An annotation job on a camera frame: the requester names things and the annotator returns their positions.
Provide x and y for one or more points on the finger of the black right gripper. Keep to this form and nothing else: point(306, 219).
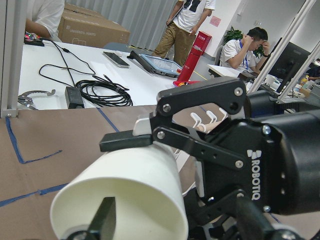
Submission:
point(139, 136)
point(103, 224)

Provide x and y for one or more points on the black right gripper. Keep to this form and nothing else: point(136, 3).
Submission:
point(246, 164)

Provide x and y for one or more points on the pale green ikea cup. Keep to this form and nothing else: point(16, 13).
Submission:
point(145, 184)

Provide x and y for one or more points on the blue teach pendant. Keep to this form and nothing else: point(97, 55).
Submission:
point(157, 65)

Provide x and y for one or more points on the smartphone on table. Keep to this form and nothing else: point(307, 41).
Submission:
point(115, 59)

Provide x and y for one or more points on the black power adapter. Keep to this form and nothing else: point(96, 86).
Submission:
point(73, 98)

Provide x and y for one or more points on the standing person khaki trousers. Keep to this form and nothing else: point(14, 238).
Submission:
point(181, 27)

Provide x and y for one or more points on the seated man white shirt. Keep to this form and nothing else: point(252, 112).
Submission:
point(238, 54)

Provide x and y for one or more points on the red fire extinguisher box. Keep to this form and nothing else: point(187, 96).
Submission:
point(198, 48)

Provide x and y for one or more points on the cardboard box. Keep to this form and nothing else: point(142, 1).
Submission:
point(85, 27)

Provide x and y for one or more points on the white wire cup rack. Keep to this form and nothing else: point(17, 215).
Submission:
point(201, 129)

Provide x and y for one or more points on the aluminium frame post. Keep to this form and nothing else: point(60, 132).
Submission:
point(12, 29)

